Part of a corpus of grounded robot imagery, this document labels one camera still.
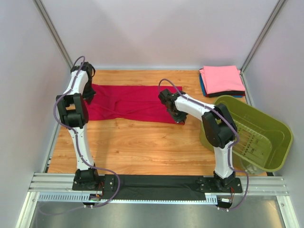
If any crimson red t shirt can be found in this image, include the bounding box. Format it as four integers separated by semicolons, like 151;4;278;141
85;84;176;124

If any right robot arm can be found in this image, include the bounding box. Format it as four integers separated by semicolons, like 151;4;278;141
158;89;237;192

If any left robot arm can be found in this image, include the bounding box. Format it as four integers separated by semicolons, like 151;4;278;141
53;62;100;190

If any pink folded t shirt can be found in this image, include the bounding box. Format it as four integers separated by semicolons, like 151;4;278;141
199;66;245;94

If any black folded t shirt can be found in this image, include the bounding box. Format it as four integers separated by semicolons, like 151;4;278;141
209;91;245;97

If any olive green plastic basket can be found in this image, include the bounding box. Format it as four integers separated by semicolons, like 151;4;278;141
214;95;293;175

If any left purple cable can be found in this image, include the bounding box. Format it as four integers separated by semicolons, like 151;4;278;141
38;56;121;214

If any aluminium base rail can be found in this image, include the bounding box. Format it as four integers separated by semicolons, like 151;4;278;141
29;173;288;205

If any left aluminium frame post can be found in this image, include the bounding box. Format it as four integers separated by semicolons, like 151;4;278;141
33;0;73;68

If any aluminium frame post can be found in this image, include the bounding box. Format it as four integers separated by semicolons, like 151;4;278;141
33;0;73;68
240;0;288;73

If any right aluminium frame post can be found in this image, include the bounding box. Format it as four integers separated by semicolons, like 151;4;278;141
240;0;288;73

